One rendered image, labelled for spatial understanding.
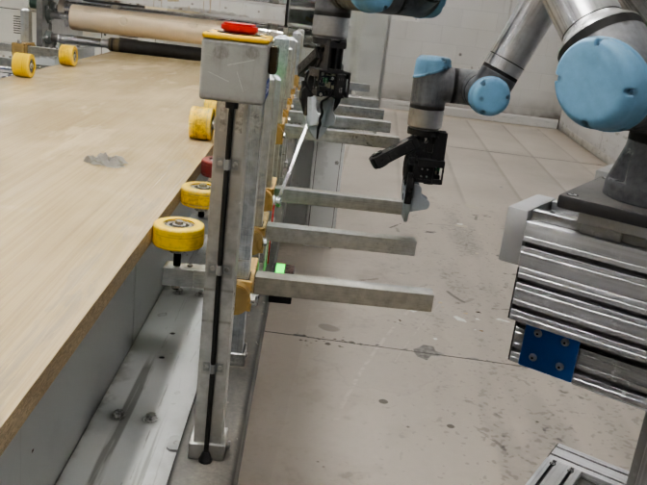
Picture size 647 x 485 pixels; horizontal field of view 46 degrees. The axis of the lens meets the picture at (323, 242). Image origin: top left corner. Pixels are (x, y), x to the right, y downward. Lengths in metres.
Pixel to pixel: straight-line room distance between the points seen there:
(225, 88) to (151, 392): 0.64
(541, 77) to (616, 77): 9.43
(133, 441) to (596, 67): 0.82
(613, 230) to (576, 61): 0.27
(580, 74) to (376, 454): 1.56
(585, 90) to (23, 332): 0.73
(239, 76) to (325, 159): 3.17
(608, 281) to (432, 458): 1.31
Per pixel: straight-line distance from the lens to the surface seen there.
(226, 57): 0.83
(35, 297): 0.95
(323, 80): 1.59
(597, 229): 1.19
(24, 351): 0.82
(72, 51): 3.28
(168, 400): 1.29
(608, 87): 1.03
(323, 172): 4.00
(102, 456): 1.16
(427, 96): 1.64
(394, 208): 1.70
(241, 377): 1.20
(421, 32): 10.23
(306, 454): 2.32
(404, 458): 2.37
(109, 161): 1.60
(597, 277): 1.20
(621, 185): 1.17
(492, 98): 1.51
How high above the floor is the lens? 1.27
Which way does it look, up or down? 18 degrees down
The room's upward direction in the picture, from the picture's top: 7 degrees clockwise
